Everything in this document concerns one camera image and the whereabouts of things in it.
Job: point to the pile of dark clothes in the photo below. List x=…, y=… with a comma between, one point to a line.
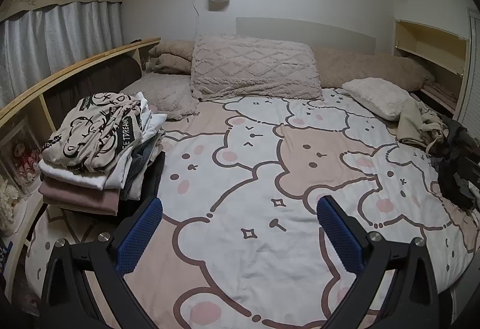
x=459, y=160

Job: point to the small textured beige pillow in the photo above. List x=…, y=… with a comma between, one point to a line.
x=165, y=96

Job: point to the bear printed bedsheet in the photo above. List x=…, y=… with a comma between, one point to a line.
x=270, y=171

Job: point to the clear box with dolls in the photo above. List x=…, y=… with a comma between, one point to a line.
x=20, y=160

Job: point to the folded beige plush blanket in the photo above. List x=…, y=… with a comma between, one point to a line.
x=172, y=55

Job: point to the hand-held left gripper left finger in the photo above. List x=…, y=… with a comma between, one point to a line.
x=140, y=235

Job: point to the white fluffy cushion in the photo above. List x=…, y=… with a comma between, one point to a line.
x=375, y=96

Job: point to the white curtain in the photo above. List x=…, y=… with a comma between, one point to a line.
x=56, y=40

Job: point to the stack of clothes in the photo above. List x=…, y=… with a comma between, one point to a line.
x=93, y=141

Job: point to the wooden bedside shelf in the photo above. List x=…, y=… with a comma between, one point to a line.
x=45, y=111

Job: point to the wooden wall cabinet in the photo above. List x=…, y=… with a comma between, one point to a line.
x=427, y=40

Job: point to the white fluffy decoration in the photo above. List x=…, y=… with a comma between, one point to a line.
x=7, y=201

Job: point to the large textured beige pillow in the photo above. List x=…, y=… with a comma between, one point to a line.
x=251, y=66

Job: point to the long brown plush bolster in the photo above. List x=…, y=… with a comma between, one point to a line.
x=367, y=64

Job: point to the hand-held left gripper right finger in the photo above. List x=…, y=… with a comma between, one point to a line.
x=339, y=235

